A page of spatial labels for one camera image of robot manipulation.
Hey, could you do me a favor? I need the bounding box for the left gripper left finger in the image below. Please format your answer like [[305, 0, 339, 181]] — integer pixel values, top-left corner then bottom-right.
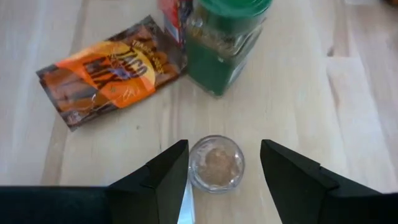
[[0, 139, 190, 224]]

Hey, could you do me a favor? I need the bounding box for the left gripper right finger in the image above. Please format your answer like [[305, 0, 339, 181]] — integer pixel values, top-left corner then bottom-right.
[[259, 139, 398, 224]]

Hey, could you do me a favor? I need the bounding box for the small glass jar cork lid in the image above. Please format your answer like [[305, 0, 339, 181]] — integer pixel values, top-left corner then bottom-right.
[[187, 134, 246, 195]]

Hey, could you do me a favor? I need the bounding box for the orange taco seasoning packet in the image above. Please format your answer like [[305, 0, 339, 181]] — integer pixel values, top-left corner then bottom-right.
[[35, 14, 189, 131]]

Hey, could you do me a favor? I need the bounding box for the green-lidded glass herb jar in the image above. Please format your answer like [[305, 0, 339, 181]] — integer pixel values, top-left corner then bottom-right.
[[185, 0, 274, 98]]

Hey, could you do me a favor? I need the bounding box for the smoked paprika tin red lid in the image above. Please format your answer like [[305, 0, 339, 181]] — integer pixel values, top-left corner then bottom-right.
[[157, 0, 195, 47]]

